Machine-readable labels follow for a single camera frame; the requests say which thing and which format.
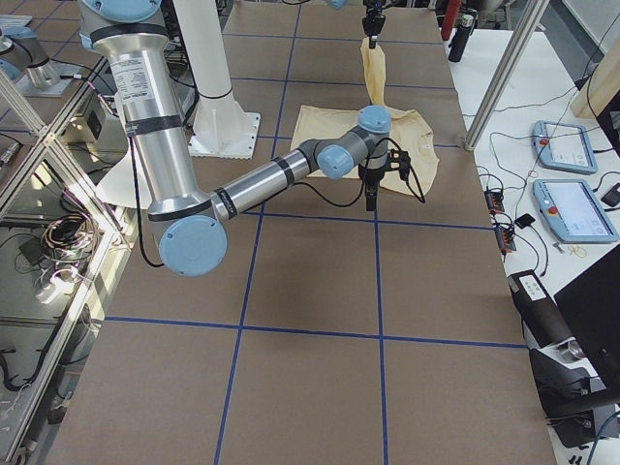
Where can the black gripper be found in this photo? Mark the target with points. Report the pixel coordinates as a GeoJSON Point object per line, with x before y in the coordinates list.
{"type": "Point", "coordinates": [370, 176]}
{"type": "Point", "coordinates": [372, 21]}

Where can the black water bottle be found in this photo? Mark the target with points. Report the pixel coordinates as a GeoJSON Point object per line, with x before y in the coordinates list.
{"type": "Point", "coordinates": [461, 37]}

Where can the lower blue teach pendant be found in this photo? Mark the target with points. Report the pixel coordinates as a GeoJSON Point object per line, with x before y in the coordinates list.
{"type": "Point", "coordinates": [572, 212]}

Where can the blue teach pendant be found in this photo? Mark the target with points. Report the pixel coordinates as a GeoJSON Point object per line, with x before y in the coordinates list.
{"type": "Point", "coordinates": [564, 147]}
{"type": "Point", "coordinates": [572, 212]}

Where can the upper blue teach pendant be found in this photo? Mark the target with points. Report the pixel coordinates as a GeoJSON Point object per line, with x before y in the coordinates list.
{"type": "Point", "coordinates": [564, 147]}

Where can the black cylinder with label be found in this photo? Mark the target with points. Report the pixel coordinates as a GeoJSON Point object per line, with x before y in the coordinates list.
{"type": "Point", "coordinates": [537, 308]}

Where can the black monitor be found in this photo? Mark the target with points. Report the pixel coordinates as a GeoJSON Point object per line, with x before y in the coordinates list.
{"type": "Point", "coordinates": [589, 305]}

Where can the white chair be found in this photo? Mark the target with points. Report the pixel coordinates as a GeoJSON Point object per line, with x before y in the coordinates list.
{"type": "Point", "coordinates": [117, 187]}

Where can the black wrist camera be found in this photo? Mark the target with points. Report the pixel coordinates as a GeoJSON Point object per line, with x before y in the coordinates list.
{"type": "Point", "coordinates": [400, 161]}

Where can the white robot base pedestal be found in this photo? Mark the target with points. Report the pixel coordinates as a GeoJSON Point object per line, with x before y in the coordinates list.
{"type": "Point", "coordinates": [221, 128]}

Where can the aluminium frame post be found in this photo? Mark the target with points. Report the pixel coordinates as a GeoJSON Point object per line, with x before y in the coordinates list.
{"type": "Point", "coordinates": [519, 40]}

